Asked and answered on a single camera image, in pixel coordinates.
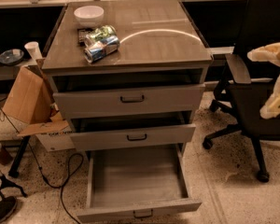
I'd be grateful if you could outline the blue silver can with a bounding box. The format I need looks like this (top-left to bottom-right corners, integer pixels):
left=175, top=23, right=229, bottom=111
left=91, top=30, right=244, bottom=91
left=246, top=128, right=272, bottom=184
left=84, top=35, right=120, bottom=63

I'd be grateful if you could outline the grey drawer cabinet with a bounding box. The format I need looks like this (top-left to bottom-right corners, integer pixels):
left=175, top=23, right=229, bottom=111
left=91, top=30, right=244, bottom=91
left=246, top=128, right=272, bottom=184
left=41, top=0, right=214, bottom=161

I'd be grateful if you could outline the white printed carton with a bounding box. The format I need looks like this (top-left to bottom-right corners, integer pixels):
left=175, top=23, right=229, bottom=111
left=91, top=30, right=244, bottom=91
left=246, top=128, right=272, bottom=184
left=36, top=129, right=75, bottom=152

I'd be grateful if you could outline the grey drawer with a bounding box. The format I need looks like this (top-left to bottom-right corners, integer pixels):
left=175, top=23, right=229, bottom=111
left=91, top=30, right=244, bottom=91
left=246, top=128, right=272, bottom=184
left=70, top=111, right=195, bottom=150
left=51, top=73, right=204, bottom=119
left=77, top=144, right=202, bottom=223

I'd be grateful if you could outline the grey top drawer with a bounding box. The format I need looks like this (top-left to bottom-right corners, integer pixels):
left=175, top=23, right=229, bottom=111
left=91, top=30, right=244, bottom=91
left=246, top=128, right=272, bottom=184
left=51, top=73, right=204, bottom=119

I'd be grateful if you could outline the black stand with base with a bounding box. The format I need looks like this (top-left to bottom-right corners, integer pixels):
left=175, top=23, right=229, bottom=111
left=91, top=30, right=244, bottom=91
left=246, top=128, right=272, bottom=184
left=0, top=170, right=28, bottom=224

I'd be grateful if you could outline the black office chair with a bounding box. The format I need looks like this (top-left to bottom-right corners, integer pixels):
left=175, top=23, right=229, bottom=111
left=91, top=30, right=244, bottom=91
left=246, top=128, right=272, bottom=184
left=203, top=0, right=280, bottom=182

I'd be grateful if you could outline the black table leg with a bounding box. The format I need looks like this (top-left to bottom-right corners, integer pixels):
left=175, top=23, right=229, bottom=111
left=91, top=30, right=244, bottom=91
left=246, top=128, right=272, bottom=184
left=8, top=136, right=30, bottom=178

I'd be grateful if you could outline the white bowl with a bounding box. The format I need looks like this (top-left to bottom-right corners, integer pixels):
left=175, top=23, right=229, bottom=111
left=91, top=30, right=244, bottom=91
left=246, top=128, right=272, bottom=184
left=74, top=6, right=105, bottom=28

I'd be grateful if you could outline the dark blue plate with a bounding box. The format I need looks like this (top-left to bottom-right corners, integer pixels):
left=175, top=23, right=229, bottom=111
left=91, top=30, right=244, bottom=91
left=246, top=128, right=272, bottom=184
left=0, top=49, right=24, bottom=66

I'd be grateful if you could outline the brown cardboard box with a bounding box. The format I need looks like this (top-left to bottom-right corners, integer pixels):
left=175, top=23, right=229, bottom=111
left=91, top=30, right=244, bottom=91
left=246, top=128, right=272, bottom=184
left=3, top=60, right=68, bottom=136

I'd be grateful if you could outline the white paper cup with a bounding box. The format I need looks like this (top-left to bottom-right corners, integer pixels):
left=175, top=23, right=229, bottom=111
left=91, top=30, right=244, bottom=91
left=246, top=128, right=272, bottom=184
left=24, top=41, right=42, bottom=60

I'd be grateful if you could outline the brown cup on floor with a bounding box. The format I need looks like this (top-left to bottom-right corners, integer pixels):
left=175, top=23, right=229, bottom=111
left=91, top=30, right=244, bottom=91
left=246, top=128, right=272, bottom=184
left=0, top=143, right=12, bottom=165

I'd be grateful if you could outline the small dark box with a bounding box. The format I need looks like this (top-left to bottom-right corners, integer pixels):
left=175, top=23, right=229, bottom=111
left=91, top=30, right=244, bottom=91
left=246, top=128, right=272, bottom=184
left=77, top=28, right=92, bottom=43

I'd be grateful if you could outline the grey middle drawer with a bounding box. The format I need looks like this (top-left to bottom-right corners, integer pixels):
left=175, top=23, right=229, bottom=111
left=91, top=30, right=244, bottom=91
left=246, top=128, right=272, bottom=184
left=70, top=111, right=195, bottom=150

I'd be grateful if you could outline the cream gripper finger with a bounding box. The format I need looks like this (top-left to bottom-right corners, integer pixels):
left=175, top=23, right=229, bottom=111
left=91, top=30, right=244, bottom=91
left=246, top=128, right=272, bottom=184
left=247, top=42, right=280, bottom=67

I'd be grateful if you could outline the grey bottom drawer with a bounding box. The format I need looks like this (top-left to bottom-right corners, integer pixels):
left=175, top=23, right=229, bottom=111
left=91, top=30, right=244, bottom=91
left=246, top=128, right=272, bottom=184
left=77, top=144, right=202, bottom=223

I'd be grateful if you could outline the green crushed can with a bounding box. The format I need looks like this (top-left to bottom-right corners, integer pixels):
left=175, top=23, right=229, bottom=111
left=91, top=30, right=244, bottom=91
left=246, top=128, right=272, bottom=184
left=84, top=25, right=117, bottom=46

